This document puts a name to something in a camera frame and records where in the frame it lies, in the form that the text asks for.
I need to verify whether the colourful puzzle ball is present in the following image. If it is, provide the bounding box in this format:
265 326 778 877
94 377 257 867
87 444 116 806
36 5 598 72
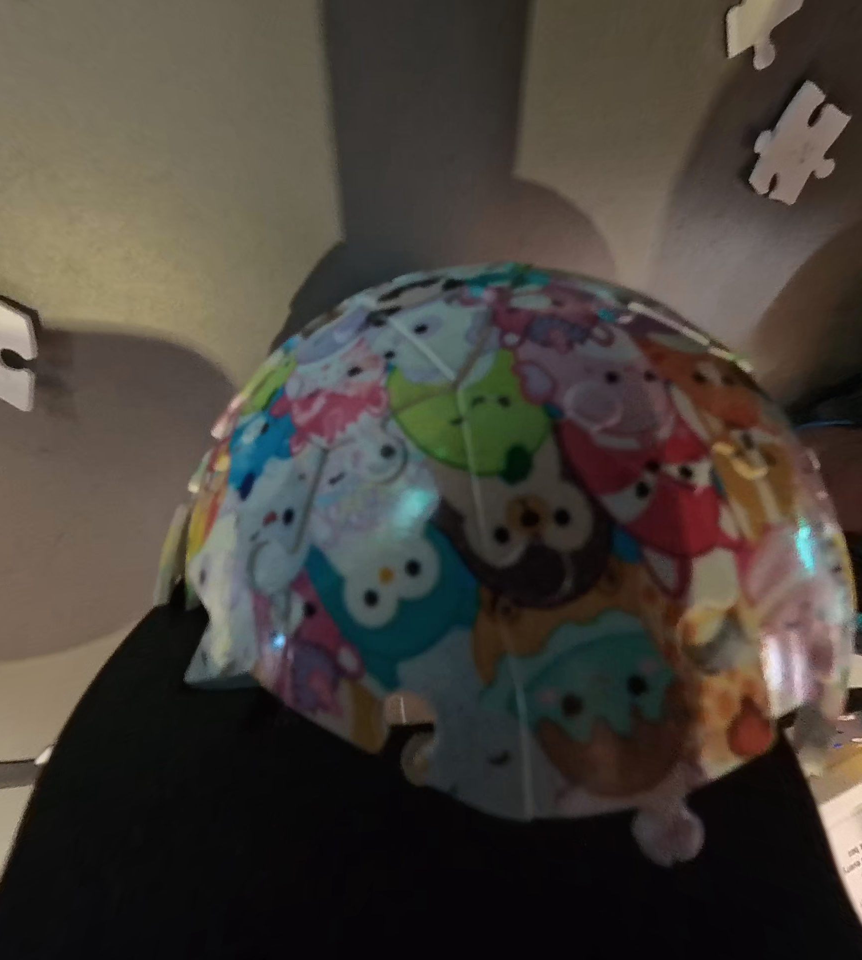
176 263 859 871

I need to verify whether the person's left forearm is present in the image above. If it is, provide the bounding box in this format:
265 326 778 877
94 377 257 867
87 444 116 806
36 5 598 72
791 255 862 436

